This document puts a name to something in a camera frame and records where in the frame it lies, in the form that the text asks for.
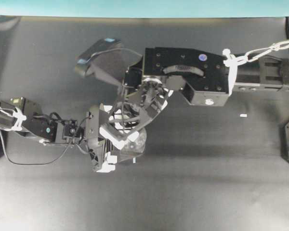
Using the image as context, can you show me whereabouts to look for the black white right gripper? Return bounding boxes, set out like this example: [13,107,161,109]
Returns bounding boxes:
[99,81,173,149]

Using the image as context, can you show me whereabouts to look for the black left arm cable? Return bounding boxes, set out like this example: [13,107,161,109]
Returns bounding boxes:
[0,113,92,167]

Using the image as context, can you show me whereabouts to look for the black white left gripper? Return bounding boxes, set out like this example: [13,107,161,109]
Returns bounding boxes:
[85,103,125,173]

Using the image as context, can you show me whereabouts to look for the metal chain with carabiner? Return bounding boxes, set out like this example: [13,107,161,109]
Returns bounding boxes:
[222,38,289,69]

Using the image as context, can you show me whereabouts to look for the teal backdrop board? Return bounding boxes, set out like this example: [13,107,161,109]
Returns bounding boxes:
[0,0,289,18]

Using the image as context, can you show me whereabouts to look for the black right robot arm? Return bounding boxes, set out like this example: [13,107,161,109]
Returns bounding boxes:
[99,47,289,149]

